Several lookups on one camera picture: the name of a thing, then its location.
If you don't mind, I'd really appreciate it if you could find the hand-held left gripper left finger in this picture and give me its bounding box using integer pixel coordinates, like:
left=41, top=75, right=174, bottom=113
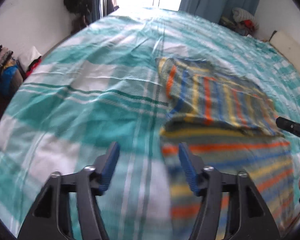
left=17, top=141, right=121, bottom=240

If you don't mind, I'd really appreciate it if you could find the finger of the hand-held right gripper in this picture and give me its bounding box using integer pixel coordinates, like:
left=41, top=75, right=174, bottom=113
left=276, top=117, right=300, bottom=141

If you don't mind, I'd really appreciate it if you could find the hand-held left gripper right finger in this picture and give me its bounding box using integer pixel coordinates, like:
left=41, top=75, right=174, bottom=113
left=178, top=142, right=282, bottom=240

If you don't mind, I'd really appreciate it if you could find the striped knit sweater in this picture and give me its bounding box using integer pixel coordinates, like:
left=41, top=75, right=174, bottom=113
left=155, top=57, right=300, bottom=233

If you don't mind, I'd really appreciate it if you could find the heap of clothes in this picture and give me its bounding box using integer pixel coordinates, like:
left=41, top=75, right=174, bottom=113
left=219, top=7, right=258, bottom=37

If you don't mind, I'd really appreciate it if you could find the pile of folded clothes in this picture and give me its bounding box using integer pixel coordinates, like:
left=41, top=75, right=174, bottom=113
left=0, top=45, right=24, bottom=98

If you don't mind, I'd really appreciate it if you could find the bed with teal checkered sheet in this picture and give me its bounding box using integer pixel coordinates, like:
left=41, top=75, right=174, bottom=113
left=0, top=7, right=300, bottom=240

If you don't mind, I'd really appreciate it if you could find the white board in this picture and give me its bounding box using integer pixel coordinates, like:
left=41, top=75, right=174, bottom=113
left=270, top=31, right=300, bottom=73

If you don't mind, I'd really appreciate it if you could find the red box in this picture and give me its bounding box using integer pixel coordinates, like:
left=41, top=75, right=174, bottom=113
left=25, top=57, right=42, bottom=78

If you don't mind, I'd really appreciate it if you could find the white bag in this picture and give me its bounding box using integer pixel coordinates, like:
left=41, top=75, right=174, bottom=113
left=17, top=46, right=42, bottom=72

